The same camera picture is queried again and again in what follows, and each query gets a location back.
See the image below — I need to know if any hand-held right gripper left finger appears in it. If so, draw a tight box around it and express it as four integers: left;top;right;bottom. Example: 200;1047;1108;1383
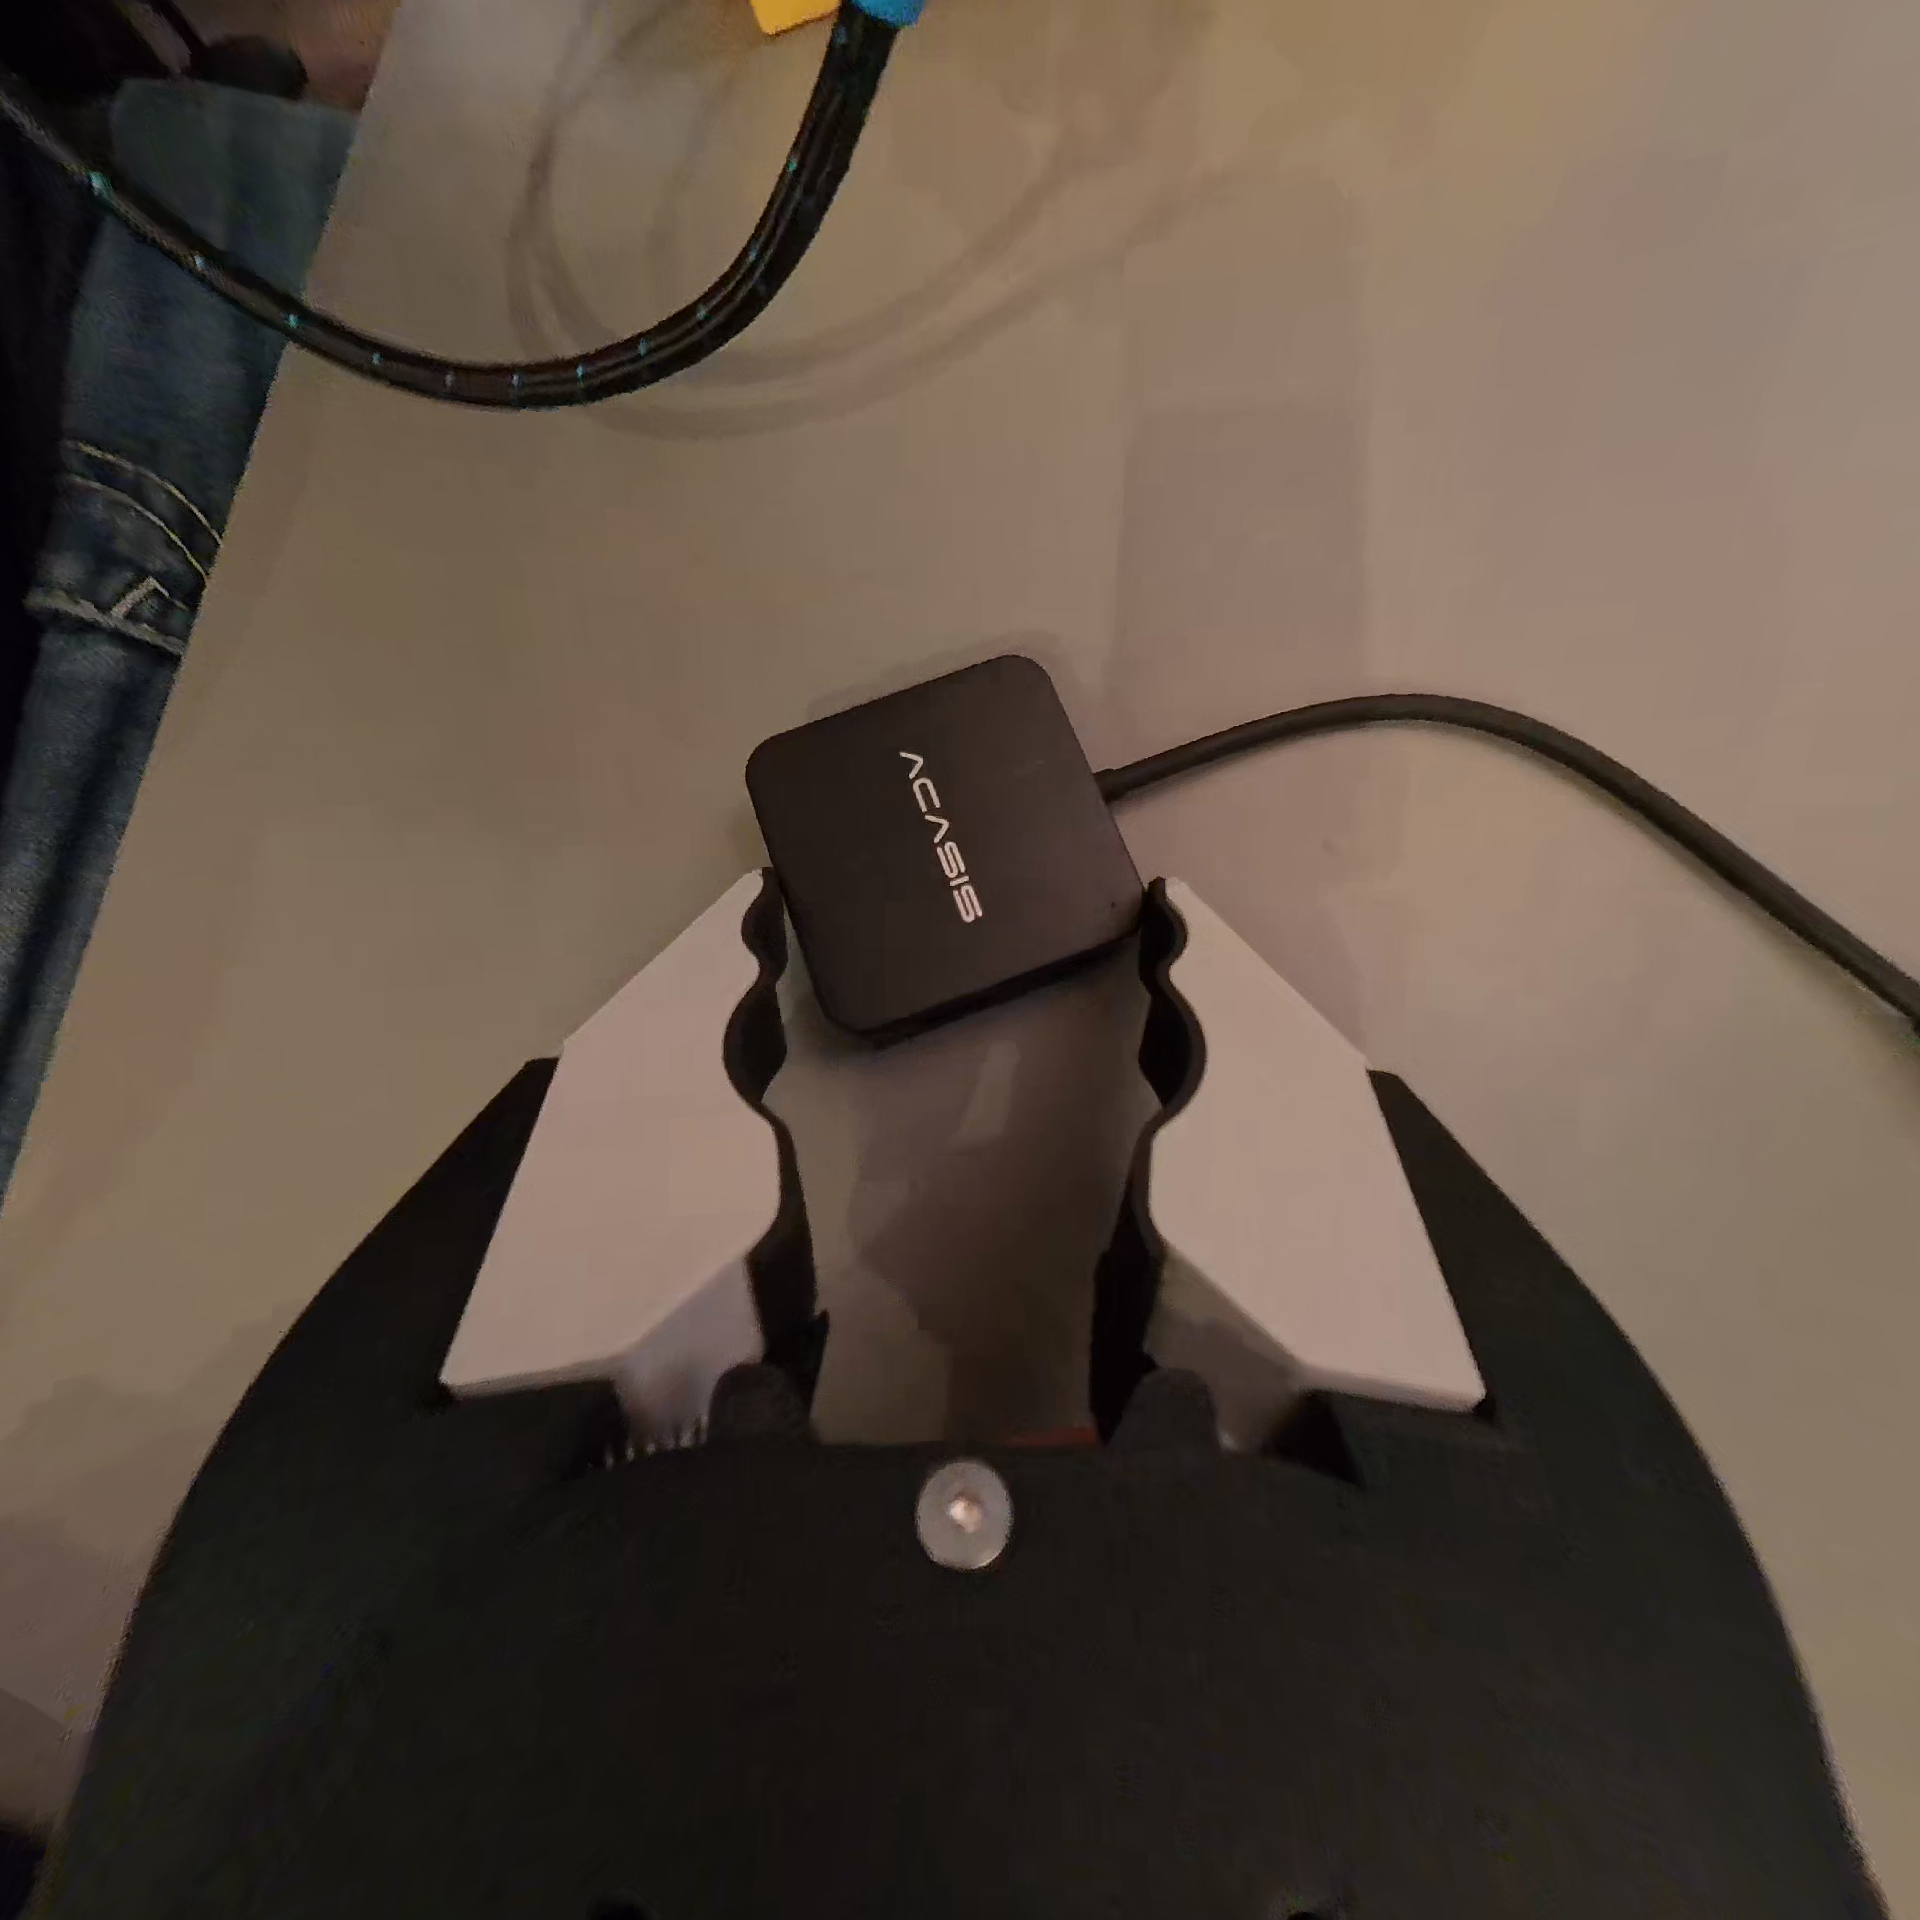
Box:
437;869;819;1434

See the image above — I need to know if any black braided hdmi cable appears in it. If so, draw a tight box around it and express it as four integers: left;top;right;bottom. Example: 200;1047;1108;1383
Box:
0;0;924;411

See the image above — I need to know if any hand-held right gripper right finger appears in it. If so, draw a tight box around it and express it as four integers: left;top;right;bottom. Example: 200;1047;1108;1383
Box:
1094;875;1490;1449

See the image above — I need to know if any black and silver usb hub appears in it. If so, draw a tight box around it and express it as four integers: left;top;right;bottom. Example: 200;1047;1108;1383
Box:
743;654;1920;1039

